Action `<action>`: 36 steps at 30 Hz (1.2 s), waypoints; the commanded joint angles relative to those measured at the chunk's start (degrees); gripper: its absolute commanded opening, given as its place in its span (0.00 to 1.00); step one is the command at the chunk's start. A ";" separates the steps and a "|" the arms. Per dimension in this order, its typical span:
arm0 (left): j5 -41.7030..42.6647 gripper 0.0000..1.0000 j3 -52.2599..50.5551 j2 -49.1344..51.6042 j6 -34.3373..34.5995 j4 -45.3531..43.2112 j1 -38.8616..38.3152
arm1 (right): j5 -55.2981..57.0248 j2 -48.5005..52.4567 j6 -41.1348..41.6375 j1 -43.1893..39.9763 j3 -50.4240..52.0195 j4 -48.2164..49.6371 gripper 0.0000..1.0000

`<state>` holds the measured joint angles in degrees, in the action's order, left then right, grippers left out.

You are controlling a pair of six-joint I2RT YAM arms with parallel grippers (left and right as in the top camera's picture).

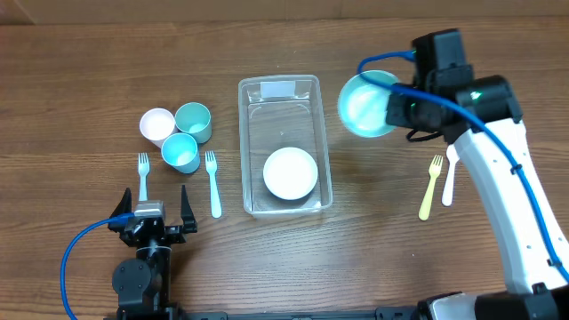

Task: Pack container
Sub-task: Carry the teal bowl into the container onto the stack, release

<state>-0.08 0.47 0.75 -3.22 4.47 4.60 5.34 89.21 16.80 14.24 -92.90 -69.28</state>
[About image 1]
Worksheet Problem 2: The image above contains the blue cable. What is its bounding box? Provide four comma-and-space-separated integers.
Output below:
357, 50, 569, 284
60, 212, 135, 320

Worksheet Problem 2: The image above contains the light blue fork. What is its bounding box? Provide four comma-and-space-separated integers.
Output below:
138, 153, 150, 202

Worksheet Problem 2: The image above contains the blue cup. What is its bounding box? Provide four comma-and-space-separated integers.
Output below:
161, 132, 200, 174

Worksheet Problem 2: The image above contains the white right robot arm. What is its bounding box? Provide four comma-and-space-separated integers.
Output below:
387, 76, 568, 319

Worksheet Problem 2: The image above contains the white bowl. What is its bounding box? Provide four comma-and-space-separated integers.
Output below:
262, 147, 318, 201

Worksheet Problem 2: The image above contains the white spoon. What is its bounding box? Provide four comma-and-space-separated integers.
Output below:
441, 144, 460, 207

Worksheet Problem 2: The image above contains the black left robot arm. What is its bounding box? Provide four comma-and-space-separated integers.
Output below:
108, 187, 197, 320

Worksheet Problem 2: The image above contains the clear plastic container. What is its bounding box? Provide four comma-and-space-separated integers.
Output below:
237, 75, 333, 218

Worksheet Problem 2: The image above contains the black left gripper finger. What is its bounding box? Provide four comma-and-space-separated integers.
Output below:
110, 188, 132, 225
180, 185, 197, 233

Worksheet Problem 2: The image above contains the blue right cable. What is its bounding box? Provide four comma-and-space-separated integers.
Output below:
357, 50, 569, 284

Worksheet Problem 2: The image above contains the white cup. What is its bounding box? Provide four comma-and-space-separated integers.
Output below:
139, 108, 178, 148

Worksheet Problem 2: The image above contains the blue left cable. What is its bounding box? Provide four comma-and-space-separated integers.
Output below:
60, 212, 135, 320

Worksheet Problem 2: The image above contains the green cup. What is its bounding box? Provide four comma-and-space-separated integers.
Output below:
174, 102, 212, 144

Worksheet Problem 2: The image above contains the white fork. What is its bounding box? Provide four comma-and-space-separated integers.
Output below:
204, 150, 222, 219

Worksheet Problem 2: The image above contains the yellow fork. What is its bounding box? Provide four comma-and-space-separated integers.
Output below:
418, 155, 443, 220

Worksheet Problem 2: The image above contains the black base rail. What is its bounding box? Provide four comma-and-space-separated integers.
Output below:
113, 307, 420, 320

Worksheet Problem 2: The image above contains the teal bowl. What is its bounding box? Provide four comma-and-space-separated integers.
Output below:
338, 70, 399, 138

